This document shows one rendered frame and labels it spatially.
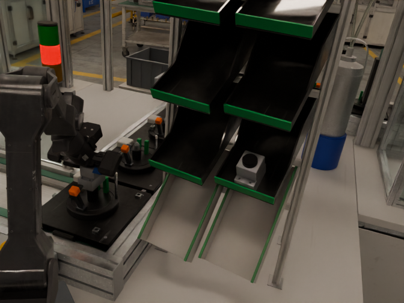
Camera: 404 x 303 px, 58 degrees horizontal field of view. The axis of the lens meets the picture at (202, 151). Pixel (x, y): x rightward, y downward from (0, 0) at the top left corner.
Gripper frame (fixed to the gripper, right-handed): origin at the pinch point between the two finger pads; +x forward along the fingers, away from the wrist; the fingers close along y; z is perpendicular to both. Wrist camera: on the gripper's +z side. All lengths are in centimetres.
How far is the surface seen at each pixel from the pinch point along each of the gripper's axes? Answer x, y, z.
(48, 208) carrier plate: 6.0, 9.7, -13.2
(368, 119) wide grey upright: 72, -79, 78
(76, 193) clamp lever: -2.5, -0.9, -9.0
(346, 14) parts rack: -33, -53, 29
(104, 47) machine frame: 64, 62, 86
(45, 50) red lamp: -14.7, 18.4, 22.5
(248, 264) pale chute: 1.3, -45.3, -12.5
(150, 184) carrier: 19.7, -9.6, 5.0
